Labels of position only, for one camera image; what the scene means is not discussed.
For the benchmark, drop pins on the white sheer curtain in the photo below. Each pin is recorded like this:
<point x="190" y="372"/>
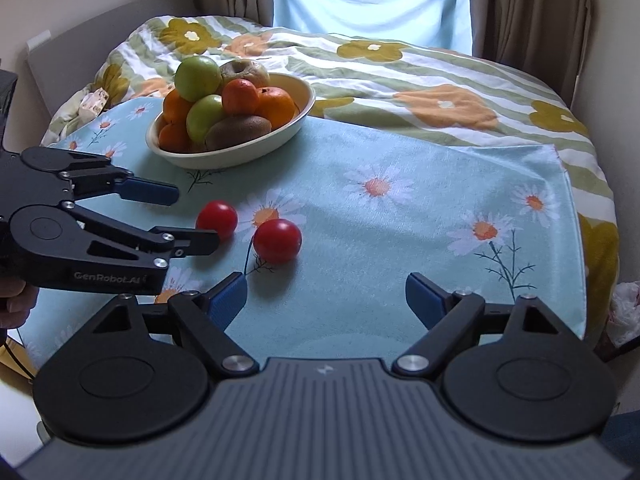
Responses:
<point x="370" y="0"/>

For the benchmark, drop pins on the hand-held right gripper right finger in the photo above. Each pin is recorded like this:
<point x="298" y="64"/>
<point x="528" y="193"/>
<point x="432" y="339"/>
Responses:
<point x="425" y="297"/>

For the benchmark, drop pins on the wrinkled yellow-brown apple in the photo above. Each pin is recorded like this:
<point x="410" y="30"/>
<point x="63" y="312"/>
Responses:
<point x="250" y="72"/>

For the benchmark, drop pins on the striped floral blanket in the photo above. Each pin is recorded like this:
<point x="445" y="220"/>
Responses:
<point x="425" y="80"/>

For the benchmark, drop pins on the small mandarin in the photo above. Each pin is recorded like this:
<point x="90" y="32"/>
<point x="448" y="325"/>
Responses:
<point x="240" y="96"/>
<point x="172" y="139"/>

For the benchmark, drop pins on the brown kiwi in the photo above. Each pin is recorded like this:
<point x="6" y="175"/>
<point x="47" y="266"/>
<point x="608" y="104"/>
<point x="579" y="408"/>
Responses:
<point x="237" y="132"/>

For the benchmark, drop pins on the person's left hand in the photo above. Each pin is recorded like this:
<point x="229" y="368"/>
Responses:
<point x="10" y="305"/>

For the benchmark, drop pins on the light blue daisy tablecloth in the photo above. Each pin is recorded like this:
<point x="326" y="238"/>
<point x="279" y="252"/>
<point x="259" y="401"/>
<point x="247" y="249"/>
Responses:
<point x="400" y="230"/>

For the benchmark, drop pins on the cream oval bowl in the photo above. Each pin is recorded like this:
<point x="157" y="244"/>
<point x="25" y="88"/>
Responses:
<point x="250" y="155"/>

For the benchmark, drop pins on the red tomato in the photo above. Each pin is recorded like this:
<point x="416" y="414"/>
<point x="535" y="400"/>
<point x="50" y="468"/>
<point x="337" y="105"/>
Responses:
<point x="277" y="241"/>
<point x="216" y="219"/>

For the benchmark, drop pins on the large green apple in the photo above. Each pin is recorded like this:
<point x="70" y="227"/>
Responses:
<point x="197" y="77"/>

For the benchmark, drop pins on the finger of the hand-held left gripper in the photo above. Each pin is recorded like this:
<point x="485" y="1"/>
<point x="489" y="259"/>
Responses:
<point x="150" y="191"/>
<point x="200" y="242"/>

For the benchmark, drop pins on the beige patterned packet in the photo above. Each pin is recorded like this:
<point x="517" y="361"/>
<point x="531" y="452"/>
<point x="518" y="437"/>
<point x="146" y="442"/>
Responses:
<point x="95" y="101"/>

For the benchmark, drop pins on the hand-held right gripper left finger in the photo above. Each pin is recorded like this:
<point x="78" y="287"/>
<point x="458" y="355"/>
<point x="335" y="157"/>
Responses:
<point x="227" y="297"/>

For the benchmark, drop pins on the small green apple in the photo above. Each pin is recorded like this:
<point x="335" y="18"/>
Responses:
<point x="202" y="117"/>

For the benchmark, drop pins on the large orange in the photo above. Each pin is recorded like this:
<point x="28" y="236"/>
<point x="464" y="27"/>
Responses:
<point x="175" y="107"/>

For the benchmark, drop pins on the white plastic bag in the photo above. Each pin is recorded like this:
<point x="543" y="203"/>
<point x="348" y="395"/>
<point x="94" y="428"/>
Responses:
<point x="625" y="312"/>

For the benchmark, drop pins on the grey upholstered headboard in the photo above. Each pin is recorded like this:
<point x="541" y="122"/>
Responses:
<point x="90" y="35"/>

